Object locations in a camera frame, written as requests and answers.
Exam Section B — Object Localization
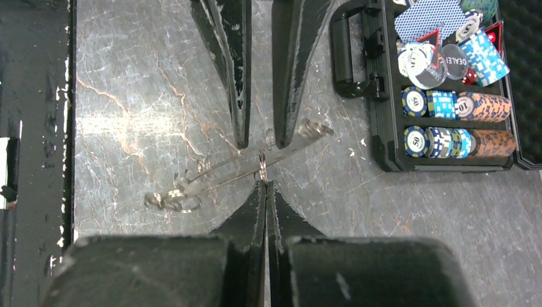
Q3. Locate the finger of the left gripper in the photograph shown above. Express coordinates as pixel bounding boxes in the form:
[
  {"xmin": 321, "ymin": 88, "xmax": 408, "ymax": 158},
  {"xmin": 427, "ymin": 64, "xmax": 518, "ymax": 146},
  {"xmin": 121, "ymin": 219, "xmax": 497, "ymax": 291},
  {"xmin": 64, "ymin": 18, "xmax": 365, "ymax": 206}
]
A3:
[
  {"xmin": 190, "ymin": 0, "xmax": 252, "ymax": 149},
  {"xmin": 272, "ymin": 0, "xmax": 335, "ymax": 149}
]

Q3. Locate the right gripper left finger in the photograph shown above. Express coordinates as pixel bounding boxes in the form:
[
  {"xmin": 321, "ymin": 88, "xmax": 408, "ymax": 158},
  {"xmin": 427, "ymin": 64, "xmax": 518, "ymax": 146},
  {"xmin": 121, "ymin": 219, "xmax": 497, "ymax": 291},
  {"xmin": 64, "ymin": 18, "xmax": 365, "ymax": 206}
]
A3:
[{"xmin": 43, "ymin": 182, "xmax": 266, "ymax": 306}]

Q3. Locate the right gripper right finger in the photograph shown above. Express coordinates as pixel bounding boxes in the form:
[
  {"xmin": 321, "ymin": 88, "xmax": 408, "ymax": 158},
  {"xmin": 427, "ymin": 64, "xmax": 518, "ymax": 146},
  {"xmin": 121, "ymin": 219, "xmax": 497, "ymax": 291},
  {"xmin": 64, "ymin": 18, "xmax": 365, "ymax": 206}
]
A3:
[{"xmin": 267, "ymin": 182, "xmax": 474, "ymax": 306}]

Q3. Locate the silver keyring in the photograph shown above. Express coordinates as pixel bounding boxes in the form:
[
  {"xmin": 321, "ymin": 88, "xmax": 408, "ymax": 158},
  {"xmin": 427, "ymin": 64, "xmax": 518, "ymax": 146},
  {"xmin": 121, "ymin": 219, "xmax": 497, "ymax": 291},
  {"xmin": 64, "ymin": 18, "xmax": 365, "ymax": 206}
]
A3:
[{"xmin": 258, "ymin": 150, "xmax": 268, "ymax": 185}]

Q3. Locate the blue playing card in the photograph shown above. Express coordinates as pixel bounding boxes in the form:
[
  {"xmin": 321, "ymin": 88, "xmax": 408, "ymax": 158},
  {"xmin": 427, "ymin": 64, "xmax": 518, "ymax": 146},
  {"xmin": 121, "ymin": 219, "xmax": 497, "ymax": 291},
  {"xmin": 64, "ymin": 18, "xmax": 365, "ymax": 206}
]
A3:
[{"xmin": 394, "ymin": 0, "xmax": 467, "ymax": 42}]

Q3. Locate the clear dealer button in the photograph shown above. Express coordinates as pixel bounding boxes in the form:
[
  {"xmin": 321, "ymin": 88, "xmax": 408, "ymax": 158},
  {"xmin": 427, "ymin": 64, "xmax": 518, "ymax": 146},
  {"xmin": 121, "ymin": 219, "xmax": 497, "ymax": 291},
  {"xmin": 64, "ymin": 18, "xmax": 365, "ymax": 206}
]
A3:
[{"xmin": 441, "ymin": 43, "xmax": 468, "ymax": 80}]

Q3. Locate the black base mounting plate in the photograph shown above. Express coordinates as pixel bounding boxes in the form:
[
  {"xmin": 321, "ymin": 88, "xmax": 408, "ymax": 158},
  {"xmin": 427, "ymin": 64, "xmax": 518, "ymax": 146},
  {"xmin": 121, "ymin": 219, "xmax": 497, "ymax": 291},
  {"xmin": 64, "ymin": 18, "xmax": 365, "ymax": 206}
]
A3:
[{"xmin": 1, "ymin": 1, "xmax": 76, "ymax": 306}]

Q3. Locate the black poker chip case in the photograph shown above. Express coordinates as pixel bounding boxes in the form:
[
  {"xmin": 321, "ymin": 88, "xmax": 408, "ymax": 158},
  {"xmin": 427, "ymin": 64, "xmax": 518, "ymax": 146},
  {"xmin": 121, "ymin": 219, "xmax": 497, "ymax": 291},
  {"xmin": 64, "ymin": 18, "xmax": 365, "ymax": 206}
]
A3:
[{"xmin": 330, "ymin": 1, "xmax": 541, "ymax": 172}]

